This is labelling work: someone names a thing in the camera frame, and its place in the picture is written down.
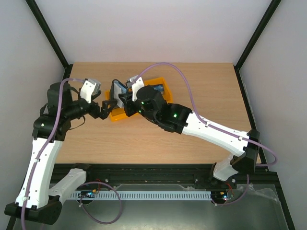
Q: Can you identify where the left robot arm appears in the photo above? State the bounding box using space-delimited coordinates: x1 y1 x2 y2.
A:
4 79 106 230

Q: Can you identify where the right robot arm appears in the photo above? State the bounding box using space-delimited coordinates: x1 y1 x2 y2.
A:
118 86 260 188

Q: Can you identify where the blue card stack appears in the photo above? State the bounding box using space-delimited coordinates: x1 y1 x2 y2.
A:
152 84 165 94

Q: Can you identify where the orange plastic sorting bin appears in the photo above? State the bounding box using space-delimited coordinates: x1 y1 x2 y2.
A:
109 77 173 122

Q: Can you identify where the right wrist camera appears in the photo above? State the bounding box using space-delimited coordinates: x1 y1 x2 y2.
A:
126 75 144 102

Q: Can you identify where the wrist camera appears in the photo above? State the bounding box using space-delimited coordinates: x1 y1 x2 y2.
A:
80 79 101 103
126 75 144 102

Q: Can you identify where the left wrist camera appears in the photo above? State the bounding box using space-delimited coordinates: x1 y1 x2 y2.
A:
80 79 101 103

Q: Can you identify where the black aluminium frame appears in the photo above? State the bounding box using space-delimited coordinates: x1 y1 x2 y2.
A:
5 0 295 230

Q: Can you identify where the white slotted cable duct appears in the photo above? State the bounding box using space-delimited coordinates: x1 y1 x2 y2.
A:
83 191 212 201

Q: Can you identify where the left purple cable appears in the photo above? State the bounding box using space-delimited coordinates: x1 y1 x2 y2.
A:
21 78 84 230

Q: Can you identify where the purple cable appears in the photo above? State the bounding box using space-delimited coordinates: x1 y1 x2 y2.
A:
21 78 84 230
138 62 278 206

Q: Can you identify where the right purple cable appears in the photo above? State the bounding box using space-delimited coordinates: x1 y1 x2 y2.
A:
138 62 278 206

